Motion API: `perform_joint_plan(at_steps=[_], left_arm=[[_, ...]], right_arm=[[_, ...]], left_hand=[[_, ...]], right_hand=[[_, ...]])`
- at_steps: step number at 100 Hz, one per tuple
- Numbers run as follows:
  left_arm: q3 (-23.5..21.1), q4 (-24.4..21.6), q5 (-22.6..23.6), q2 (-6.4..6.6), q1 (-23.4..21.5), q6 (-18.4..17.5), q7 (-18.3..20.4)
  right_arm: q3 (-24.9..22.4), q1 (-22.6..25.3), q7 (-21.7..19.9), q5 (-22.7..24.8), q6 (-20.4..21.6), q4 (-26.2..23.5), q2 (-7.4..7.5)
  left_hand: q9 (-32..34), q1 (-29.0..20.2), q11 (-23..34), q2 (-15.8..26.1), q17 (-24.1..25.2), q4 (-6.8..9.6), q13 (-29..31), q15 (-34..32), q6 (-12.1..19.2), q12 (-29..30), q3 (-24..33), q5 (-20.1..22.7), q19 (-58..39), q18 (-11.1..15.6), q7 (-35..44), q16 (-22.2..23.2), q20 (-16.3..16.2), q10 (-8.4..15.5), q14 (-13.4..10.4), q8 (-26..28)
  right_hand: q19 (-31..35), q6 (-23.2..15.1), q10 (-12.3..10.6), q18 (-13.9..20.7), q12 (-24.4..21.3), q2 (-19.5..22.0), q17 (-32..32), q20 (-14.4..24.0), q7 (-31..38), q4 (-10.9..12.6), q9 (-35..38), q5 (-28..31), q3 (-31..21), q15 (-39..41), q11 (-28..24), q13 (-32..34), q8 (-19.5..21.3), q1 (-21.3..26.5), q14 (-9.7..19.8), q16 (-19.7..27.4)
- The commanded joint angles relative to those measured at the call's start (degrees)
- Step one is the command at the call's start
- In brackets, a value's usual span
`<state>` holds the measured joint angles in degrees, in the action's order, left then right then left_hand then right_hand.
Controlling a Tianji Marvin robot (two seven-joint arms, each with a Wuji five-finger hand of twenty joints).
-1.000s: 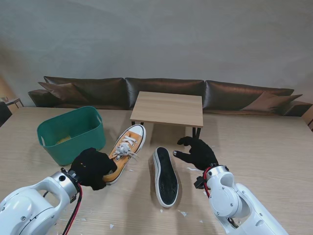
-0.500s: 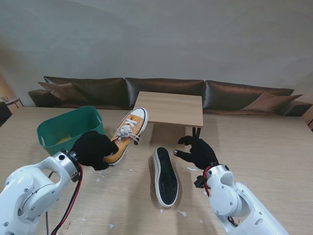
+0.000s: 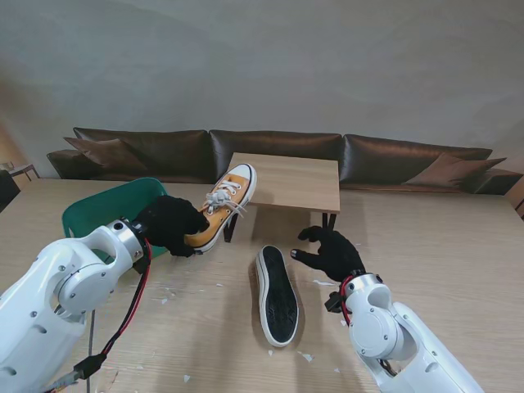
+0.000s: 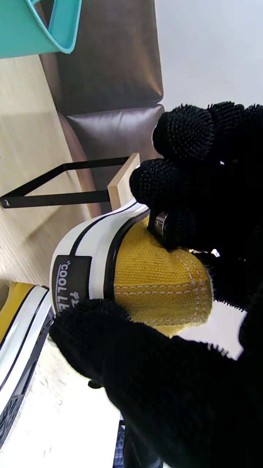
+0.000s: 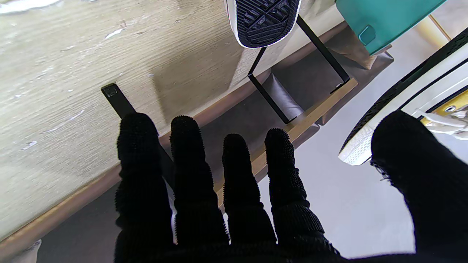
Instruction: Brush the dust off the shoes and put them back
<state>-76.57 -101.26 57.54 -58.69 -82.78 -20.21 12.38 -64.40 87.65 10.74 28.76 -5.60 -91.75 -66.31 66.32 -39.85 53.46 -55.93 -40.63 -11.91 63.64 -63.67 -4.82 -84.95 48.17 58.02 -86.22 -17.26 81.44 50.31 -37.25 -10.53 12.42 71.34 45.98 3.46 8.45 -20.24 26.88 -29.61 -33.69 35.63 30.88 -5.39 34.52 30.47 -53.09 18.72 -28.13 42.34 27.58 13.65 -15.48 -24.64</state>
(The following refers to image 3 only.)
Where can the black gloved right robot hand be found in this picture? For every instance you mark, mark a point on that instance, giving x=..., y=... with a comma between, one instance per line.
x=340, y=256

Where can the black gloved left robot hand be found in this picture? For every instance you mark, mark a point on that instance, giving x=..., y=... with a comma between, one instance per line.
x=172, y=223

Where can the yellow canvas sneaker white laces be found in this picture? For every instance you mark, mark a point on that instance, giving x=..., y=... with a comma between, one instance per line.
x=278, y=303
x=235, y=184

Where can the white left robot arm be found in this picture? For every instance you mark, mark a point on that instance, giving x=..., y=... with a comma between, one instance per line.
x=49, y=294

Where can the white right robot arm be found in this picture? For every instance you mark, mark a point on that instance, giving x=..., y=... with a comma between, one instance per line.
x=389, y=331

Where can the green plastic basket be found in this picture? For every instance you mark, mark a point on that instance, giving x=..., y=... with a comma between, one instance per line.
x=102, y=200

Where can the small wooden table black legs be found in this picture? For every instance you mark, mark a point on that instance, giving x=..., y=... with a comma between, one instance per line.
x=294, y=184

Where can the brown leather cushion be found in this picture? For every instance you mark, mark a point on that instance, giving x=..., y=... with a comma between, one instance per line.
x=102, y=153
x=450, y=170

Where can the dark brown leather sofa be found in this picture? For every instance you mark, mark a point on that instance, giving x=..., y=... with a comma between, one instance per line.
x=278, y=141

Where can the small wooden side table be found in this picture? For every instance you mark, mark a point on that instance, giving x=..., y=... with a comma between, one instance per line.
x=22, y=168

